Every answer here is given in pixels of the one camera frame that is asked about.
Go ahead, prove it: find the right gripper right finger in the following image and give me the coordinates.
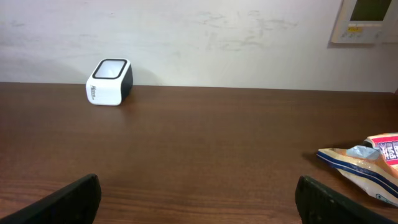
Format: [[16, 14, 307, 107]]
[[295, 175, 395, 224]]

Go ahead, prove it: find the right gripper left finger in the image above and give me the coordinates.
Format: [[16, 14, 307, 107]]
[[1, 174, 101, 224]]

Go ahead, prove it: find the beige snack bag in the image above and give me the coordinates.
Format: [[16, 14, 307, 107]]
[[317, 133, 397, 206]]

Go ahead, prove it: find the white barcode scanner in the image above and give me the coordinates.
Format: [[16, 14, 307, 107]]
[[85, 58, 133, 106]]

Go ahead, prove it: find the beige wall control panel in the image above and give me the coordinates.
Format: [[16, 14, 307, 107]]
[[330, 0, 397, 45]]

